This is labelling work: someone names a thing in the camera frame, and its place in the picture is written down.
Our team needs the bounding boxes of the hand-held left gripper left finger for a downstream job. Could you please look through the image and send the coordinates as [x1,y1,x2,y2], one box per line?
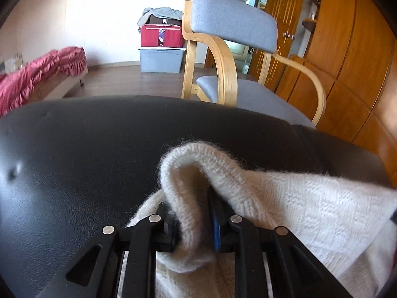
[35,203,182,298]

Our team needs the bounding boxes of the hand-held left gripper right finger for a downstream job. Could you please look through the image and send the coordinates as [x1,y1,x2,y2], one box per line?
[208,189,363,298]

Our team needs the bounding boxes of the white knit sweater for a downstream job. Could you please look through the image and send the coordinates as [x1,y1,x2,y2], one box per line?
[124,141,397,298]

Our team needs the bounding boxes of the black leather bench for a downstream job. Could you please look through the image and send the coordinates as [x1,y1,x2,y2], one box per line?
[0,95,388,298]

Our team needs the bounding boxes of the grey plastic storage bin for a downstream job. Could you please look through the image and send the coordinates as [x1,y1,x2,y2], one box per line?
[138,47,187,74]

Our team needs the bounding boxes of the red fabric storage box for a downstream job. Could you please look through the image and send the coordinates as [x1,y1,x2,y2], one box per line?
[140,25,183,48]

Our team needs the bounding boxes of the bed with pink blanket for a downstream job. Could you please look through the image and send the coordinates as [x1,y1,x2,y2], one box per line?
[0,46,87,117]

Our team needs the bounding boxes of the grey cushioned wooden armchair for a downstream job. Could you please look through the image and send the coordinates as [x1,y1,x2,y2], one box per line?
[181,0,327,129]

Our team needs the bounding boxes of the grey cloth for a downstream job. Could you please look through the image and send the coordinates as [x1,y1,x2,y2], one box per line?
[137,7,184,27]

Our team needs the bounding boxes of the wooden wardrobe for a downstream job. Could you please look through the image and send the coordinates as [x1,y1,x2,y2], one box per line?
[276,0,397,187]

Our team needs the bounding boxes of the white patterned box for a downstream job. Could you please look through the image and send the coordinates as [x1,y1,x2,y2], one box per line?
[3,53,25,73]

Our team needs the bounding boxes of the wooden corner shelf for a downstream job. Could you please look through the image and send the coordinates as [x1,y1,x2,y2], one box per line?
[302,0,323,32]

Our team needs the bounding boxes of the wooden door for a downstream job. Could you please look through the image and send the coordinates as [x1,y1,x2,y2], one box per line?
[248,0,307,84]

